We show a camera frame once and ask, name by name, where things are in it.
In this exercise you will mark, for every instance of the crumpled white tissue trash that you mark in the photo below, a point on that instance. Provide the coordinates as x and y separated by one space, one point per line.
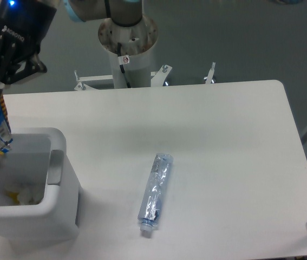
25 194

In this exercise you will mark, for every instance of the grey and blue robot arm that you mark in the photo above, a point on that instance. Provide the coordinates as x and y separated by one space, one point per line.
123 13

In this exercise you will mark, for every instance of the white trash can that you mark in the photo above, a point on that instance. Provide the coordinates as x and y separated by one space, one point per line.
39 156

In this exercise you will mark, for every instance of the crushed clear plastic bottle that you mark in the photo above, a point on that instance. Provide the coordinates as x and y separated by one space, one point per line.
153 198

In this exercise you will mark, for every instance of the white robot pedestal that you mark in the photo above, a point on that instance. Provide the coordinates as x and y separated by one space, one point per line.
131 54

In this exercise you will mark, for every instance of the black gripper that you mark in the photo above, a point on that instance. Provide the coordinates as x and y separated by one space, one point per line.
23 26

